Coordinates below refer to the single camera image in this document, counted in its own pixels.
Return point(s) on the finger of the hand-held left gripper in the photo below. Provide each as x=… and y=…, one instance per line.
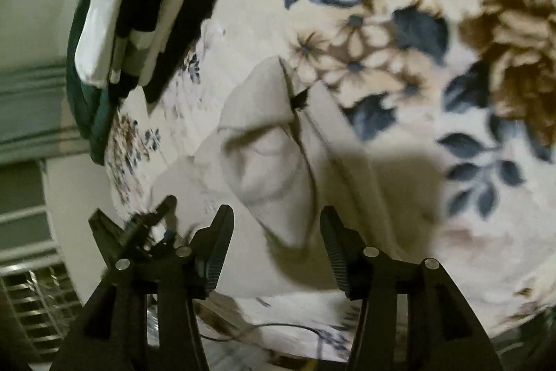
x=152, y=211
x=106, y=234

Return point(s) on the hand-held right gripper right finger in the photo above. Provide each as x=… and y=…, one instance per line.
x=338, y=253

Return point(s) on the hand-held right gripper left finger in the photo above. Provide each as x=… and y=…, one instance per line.
x=216, y=253

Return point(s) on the small white garment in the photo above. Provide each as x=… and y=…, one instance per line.
x=260, y=162

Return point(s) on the dark green cloth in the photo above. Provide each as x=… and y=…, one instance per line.
x=87, y=110

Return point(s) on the green striped cloth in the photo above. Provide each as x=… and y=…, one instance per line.
x=30, y=110

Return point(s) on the folded white cloth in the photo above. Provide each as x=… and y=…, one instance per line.
x=176, y=1
x=102, y=19

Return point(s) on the folded black striped cloth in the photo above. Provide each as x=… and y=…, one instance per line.
x=141, y=1

